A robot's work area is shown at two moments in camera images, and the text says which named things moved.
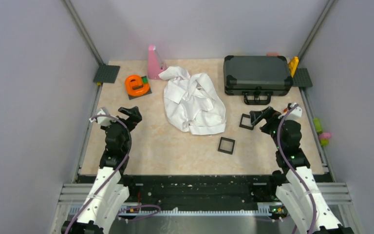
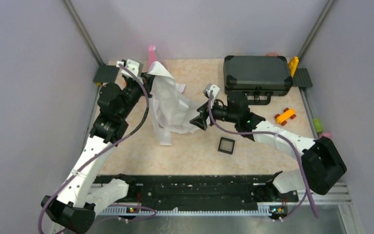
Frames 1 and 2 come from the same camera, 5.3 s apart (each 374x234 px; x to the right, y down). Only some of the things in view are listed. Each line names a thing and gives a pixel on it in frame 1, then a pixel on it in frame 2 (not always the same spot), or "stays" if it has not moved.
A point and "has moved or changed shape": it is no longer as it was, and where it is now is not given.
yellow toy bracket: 293,65 stays
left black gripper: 134,118 -> 147,80
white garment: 192,104 has moved or changed shape
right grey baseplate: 302,78 stays
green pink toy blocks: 324,137 stays
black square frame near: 226,151 stays
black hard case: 257,78 stays
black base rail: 198,190 stays
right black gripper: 257,115 -> 201,120
